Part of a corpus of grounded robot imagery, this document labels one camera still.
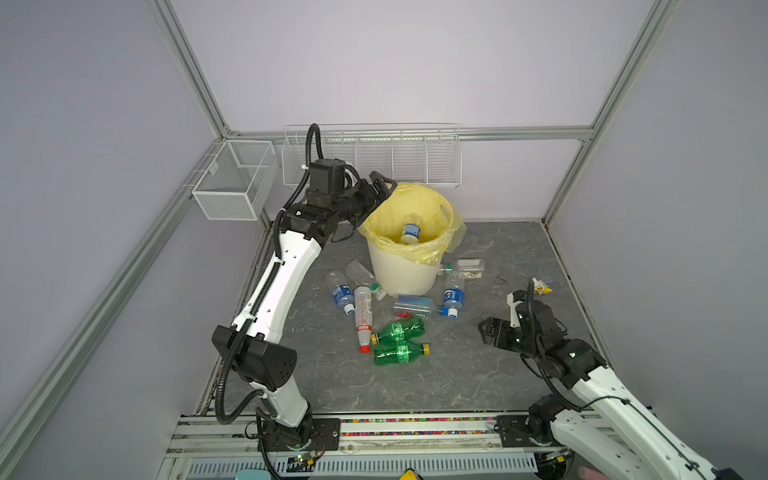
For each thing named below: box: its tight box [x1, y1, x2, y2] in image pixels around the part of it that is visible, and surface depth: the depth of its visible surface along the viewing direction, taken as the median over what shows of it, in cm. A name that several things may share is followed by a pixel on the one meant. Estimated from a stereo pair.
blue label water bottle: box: [443, 285, 465, 319], surface depth 95 cm
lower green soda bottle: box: [373, 339, 431, 365], surface depth 85 cm
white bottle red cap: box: [354, 284, 373, 354], surface depth 92 cm
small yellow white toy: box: [532, 277, 553, 295], surface depth 100 cm
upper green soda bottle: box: [378, 317, 425, 343], surface depth 88 cm
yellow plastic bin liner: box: [358, 182, 467, 265], surface depth 91 cm
